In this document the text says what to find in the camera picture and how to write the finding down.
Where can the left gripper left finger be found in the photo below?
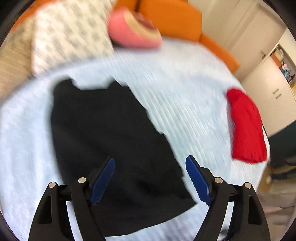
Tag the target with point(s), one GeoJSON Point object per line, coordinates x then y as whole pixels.
{"type": "Point", "coordinates": [51, 220]}

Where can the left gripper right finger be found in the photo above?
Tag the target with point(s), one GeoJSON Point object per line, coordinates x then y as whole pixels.
{"type": "Point", "coordinates": [248, 221]}

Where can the black sweater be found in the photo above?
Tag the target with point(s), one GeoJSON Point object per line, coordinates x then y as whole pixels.
{"type": "Point", "coordinates": [88, 126]}

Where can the red folded garment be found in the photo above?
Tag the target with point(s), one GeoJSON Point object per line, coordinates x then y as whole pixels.
{"type": "Point", "coordinates": [248, 139]}

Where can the white wardrobe cabinet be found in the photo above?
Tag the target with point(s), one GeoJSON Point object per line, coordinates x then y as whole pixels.
{"type": "Point", "coordinates": [268, 88]}

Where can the beige patchwork pillow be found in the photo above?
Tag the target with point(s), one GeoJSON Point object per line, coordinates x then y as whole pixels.
{"type": "Point", "coordinates": [16, 50]}

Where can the floral white pillow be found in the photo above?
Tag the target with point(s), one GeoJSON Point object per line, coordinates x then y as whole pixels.
{"type": "Point", "coordinates": [70, 31]}

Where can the pink bear plush cushion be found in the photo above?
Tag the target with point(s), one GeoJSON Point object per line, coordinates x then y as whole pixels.
{"type": "Point", "coordinates": [132, 30]}

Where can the orange sofa bed frame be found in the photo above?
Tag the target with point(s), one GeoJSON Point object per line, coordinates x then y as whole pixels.
{"type": "Point", "coordinates": [175, 19]}

